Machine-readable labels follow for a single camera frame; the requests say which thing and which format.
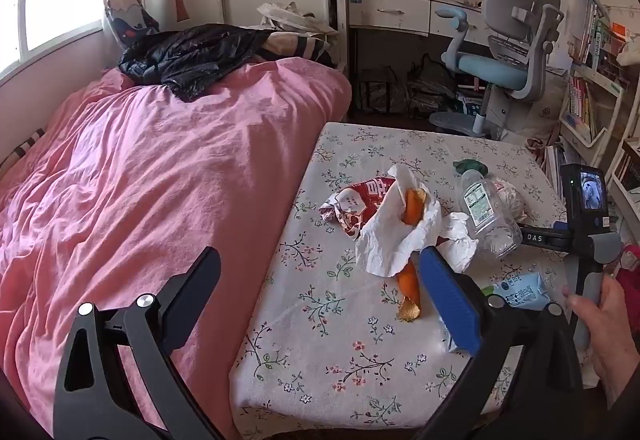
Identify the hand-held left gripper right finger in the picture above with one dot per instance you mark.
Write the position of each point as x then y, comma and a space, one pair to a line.
447, 300

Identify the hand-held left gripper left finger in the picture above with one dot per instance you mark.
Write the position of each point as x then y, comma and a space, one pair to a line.
200, 280

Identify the orange peel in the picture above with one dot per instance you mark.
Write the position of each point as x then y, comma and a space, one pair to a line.
412, 210
409, 285

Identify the small tissue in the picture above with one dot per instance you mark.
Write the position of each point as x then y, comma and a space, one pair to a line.
457, 245

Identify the blue and white drink carton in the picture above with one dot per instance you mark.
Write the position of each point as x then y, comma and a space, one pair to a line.
525, 292

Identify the large white tissue paper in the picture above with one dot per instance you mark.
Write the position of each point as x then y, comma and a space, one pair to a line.
385, 240

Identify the clear plastic bottle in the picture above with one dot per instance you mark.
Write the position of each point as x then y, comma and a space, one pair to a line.
482, 210

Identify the red and white snack wrapper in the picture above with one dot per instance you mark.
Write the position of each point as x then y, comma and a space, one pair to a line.
350, 212

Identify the person's right forearm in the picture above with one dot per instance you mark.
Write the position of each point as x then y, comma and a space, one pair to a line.
625, 390

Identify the person's right hand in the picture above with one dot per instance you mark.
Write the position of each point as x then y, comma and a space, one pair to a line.
612, 335

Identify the red bag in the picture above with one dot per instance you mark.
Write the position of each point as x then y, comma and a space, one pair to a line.
629, 267

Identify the white paper folders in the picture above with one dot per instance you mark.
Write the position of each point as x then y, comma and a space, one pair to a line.
555, 164

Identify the stack of colourful books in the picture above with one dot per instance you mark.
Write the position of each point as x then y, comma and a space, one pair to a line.
627, 167

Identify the white bookshelf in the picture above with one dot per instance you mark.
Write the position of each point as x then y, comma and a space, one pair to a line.
600, 129

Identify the pink blanket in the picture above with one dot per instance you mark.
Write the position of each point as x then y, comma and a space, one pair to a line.
150, 169

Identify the green plush toy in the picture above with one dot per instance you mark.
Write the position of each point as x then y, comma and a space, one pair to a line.
470, 166

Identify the floral tablecloth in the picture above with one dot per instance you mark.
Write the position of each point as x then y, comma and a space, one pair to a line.
320, 345

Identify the row of upright books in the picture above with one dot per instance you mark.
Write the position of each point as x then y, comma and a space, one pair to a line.
582, 107

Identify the white shopping bag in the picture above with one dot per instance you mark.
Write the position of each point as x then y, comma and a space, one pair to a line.
547, 104

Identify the grey and blue office chair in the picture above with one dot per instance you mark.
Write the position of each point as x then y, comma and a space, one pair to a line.
492, 67

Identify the row of tall books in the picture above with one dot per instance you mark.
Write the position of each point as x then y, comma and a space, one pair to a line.
597, 39

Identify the clear storage bag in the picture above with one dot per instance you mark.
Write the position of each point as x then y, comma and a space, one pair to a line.
437, 89
382, 97

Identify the striped bed sheet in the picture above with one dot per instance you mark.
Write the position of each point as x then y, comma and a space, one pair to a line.
22, 147

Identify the black plastic bag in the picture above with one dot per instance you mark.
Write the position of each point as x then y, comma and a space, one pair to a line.
190, 54

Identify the striped cloth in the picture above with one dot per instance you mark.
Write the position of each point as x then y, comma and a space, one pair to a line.
300, 47

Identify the plain white drawer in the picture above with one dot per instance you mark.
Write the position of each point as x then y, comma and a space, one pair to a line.
457, 24

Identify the white drawer with blue sticker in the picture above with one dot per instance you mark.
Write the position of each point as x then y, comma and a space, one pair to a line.
387, 9

